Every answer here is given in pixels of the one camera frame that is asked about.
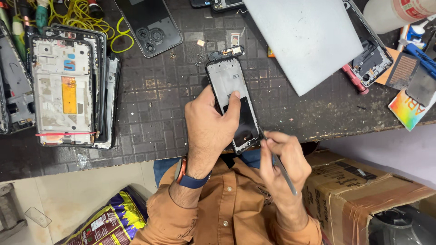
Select person's right hand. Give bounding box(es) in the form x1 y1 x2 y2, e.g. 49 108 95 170
259 131 312 205

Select person's left hand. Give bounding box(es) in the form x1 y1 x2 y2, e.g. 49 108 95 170
184 85 242 171

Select metal tweezers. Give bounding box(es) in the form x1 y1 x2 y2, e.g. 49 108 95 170
258 127 298 196

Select black phone frame white inside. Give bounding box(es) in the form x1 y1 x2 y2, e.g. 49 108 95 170
205 56 263 156

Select smartwatch with blue band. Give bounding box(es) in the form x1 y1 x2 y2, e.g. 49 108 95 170
174 156 213 190

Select brown cardboard box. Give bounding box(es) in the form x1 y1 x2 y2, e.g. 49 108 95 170
302 149 436 245

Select orange shirt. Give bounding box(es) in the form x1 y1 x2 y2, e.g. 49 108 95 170
130 155 325 245

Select small black phone speaker module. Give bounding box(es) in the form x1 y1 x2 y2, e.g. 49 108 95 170
207 46 244 62

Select pink screwdriver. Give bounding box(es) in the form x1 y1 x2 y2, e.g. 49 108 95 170
342 63 370 95

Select black phone back cover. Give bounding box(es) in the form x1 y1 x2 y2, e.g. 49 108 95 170
114 0 184 59

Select dark phones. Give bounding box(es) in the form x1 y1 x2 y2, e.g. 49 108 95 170
190 0 246 13

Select grey white sheet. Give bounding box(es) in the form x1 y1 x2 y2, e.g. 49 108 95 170
241 0 364 97

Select black round helmet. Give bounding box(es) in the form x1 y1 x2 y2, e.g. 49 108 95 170
367 204 436 245

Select rainbow coloured card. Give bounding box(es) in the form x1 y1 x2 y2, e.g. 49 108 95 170
388 89 436 132

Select purple yellow plastic bag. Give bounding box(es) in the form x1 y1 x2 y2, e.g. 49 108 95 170
54 185 149 245

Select opened phone with mainboard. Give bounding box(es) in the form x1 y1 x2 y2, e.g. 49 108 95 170
342 0 394 88

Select orange card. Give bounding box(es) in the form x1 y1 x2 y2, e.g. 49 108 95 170
374 47 403 86

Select dark mesh stencil plate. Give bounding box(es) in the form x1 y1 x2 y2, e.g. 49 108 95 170
386 52 421 91

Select grey metal plate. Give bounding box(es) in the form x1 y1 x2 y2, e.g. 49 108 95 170
405 65 436 108

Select black red tool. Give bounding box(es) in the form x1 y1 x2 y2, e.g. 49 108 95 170
87 0 105 20

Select blue utility knife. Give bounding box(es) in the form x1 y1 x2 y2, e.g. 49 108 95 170
398 38 436 79

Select white blue glue tube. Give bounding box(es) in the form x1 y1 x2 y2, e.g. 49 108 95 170
406 20 436 44

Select white bottle red label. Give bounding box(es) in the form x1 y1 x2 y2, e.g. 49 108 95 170
362 0 436 35

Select clear glass screen protector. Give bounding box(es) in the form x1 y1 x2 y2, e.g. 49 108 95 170
24 206 52 229

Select silver phone frame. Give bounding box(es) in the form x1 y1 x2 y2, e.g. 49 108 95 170
93 54 122 150

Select phone frame with yellow sticker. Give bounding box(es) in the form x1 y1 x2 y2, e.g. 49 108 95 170
30 34 98 148

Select yellow cable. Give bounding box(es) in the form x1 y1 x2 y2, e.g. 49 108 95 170
47 0 135 54

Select grey opened phone frame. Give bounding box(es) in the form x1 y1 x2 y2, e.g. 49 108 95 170
0 20 37 135

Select green handled tools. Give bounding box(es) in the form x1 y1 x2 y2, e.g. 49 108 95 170
0 0 50 63

